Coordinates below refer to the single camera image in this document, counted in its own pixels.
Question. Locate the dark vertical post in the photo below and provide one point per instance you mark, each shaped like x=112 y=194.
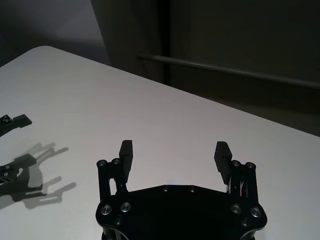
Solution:
x=167 y=42

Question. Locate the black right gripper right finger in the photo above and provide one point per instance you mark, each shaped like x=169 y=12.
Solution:
x=240 y=177

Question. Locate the dark grey partition panel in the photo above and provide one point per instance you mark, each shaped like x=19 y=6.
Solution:
x=225 y=50

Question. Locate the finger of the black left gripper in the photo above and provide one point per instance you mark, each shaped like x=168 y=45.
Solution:
x=15 y=122
x=15 y=170

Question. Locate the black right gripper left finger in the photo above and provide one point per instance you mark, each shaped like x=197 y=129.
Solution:
x=112 y=175

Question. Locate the thick grey horizontal rail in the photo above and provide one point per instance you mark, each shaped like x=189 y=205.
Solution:
x=225 y=68

